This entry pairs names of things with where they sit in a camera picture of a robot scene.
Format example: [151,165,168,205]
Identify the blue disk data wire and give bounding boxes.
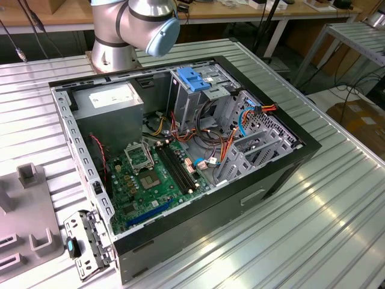
[237,98,260,138]

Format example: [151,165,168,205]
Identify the orange red disk power wire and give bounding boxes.
[219,103,277,165]

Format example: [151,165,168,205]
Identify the metal disk bay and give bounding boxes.
[215,90,303,189]

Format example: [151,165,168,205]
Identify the black RAM slot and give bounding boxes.
[166,141,199,190]
[155,144,187,195]
[162,143,195,193]
[158,144,191,194]

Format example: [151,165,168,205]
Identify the metal optical drive cage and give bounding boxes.
[168,64,243,135]

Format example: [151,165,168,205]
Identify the CPU socket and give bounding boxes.
[138,170,162,191]

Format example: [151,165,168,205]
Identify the metal socket cover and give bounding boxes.
[123,141,155,174]

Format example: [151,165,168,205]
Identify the blue drive cage latch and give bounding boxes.
[177,67,212,93]

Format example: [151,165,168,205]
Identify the green motherboard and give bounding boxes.
[106,140,211,235]

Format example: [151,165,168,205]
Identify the blue expansion slot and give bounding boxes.
[125,197,175,228]

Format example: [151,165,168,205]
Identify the grey power supply unit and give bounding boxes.
[71,81,145,154]

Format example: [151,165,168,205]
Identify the black open PC case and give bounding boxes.
[48,55,322,285]

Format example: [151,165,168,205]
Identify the metal expansion card retainer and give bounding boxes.
[63,210,117,282]

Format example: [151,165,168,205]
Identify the wooden desk white legs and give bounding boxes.
[0,0,363,58]

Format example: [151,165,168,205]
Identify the brown cardboard box with labels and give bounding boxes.
[326,101,385,151]

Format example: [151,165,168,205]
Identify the grey parts rack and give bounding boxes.
[0,162,67,273]

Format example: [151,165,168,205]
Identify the metal slatted side table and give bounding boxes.
[293,22,385,88]

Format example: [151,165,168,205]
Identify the plain brown cardboard box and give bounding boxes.
[17,0,66,14]

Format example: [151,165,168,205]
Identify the orange red wire bundle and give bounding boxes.
[170,111,231,145]

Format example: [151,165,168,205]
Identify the blue data wire white plug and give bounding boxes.
[192,156,219,172]

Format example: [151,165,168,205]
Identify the black wire loop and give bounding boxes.
[195,99,225,144]

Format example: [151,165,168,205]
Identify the yellow black power wire bundle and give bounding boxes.
[144,116,169,137]

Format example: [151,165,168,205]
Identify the red black twisted fan wire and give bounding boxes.
[89,134,108,183]

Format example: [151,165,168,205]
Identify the black cable metal plug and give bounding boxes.
[0,17,28,63]

